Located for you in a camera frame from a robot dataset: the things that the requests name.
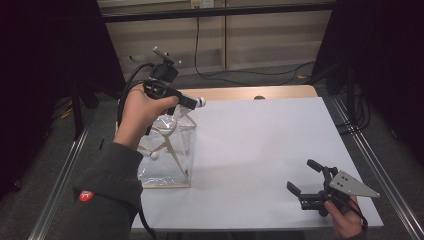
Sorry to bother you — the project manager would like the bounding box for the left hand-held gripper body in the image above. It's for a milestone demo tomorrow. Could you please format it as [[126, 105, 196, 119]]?
[[143, 46, 183, 136]]

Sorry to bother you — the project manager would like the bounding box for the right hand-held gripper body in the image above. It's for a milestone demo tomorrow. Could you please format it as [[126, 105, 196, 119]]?
[[298, 170, 381, 218]]

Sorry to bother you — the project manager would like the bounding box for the clear plastic bag beige trim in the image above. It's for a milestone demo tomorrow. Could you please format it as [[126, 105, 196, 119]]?
[[114, 112, 198, 190]]

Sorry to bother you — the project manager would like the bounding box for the person's left hand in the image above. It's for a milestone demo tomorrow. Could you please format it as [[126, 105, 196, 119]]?
[[113, 83, 180, 150]]

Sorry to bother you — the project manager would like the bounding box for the person's right hand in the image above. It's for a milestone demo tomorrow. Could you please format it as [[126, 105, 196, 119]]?
[[324, 195, 367, 240]]

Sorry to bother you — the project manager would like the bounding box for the light wooden table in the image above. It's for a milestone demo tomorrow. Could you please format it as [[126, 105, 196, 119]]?
[[178, 84, 319, 103]]

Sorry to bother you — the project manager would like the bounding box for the white table cover sheet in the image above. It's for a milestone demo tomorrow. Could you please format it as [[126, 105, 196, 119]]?
[[131, 96, 384, 232]]

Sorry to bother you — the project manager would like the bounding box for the black metal crossbar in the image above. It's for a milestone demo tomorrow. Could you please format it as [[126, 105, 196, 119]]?
[[100, 2, 336, 24]]

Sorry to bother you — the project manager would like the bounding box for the black metal stand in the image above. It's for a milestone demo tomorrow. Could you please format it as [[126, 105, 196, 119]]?
[[70, 74, 100, 141]]

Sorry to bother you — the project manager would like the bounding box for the black curtain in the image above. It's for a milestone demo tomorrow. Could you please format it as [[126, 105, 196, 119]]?
[[0, 0, 128, 201], [311, 0, 424, 166]]

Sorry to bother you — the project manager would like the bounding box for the black floor cable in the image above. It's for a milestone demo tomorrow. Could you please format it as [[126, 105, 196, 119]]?
[[194, 16, 317, 87]]

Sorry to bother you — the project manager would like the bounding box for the aluminium floor rail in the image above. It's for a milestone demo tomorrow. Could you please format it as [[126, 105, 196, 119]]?
[[331, 96, 424, 240], [28, 109, 96, 240]]

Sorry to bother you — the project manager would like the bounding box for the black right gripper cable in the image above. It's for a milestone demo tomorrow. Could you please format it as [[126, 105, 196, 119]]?
[[343, 194, 369, 233]]

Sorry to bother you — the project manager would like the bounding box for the black cable bundle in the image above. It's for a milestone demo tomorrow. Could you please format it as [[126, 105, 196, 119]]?
[[335, 94, 372, 136]]

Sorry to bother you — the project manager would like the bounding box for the white wall socket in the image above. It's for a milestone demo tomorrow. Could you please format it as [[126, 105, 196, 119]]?
[[190, 0, 215, 9]]

